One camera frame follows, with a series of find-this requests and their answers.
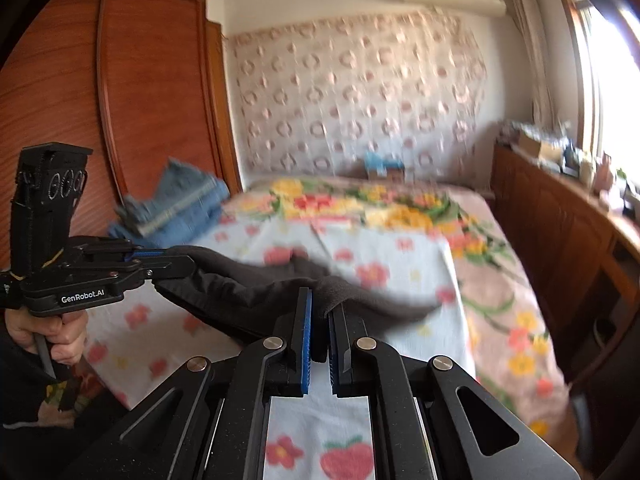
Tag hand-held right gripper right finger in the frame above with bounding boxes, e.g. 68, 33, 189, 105
327, 305, 596, 480

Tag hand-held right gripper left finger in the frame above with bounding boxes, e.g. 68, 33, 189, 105
75, 287, 315, 480

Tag pink bottle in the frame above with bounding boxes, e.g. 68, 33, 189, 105
597, 152, 616, 196

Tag wooden frame window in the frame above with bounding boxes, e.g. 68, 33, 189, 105
550, 0, 640, 196

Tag wooden slatted wardrobe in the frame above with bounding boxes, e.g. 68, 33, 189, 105
0, 0, 243, 281

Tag floral blanket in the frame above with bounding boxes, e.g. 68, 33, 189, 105
245, 177, 571, 441

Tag dark waste bin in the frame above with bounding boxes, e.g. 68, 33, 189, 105
592, 317, 618, 356

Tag pale window curtain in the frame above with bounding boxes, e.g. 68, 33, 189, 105
505, 0, 558, 126

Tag circle pattern wall curtain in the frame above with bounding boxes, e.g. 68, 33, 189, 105
225, 7, 488, 186

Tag strawberry print sheet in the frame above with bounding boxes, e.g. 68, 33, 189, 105
82, 210, 476, 480

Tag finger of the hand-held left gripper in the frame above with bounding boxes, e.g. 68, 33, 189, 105
117, 243, 173, 260
131, 255, 197, 282

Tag black shorts pants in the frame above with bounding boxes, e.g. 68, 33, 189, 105
152, 245, 446, 346

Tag plain cardboard box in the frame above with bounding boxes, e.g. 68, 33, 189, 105
517, 130, 568, 161

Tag long wooden cabinet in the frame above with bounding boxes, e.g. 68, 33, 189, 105
490, 142, 640, 391

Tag person's left forearm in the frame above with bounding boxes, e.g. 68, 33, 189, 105
0, 340, 66, 431

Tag person's left hand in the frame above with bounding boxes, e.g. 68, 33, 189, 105
5, 305, 88, 366

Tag small printed cardboard box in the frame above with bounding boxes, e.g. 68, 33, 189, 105
365, 162, 406, 183

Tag folded grey-blue pants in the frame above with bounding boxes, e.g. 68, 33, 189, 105
115, 157, 228, 236

